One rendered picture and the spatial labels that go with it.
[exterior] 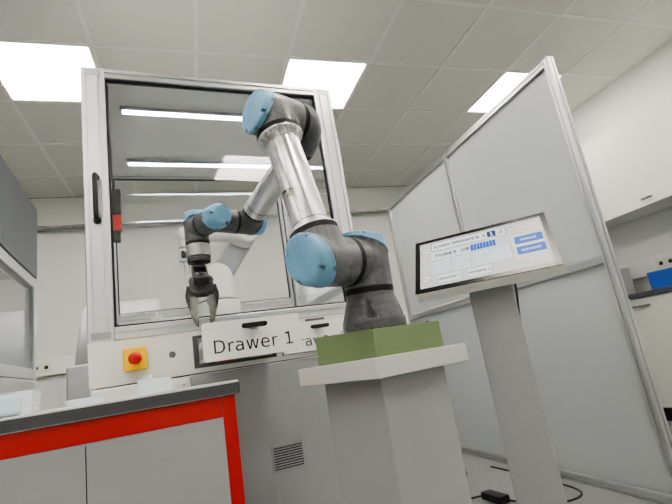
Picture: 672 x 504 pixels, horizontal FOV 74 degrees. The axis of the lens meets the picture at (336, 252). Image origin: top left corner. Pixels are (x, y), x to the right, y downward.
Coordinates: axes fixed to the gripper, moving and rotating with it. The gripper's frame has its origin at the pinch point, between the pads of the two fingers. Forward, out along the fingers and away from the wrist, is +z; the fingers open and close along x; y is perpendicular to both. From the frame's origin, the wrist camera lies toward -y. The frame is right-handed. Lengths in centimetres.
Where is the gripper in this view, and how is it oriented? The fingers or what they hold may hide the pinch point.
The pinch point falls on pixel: (204, 321)
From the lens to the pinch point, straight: 142.1
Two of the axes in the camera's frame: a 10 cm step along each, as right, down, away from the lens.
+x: -9.5, 0.8, -3.1
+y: -2.8, 2.7, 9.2
